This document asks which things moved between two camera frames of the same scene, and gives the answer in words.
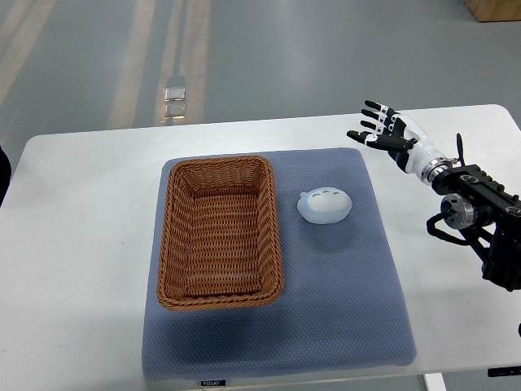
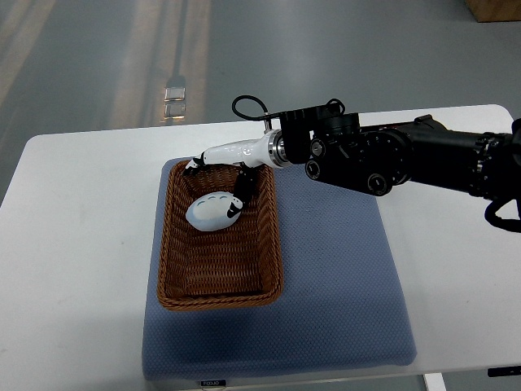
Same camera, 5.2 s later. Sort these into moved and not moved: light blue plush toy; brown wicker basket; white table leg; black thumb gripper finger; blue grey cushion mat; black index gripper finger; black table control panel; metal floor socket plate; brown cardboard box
Moved: black index gripper finger; light blue plush toy; black thumb gripper finger
Not moved: metal floor socket plate; brown wicker basket; brown cardboard box; black table control panel; blue grey cushion mat; white table leg
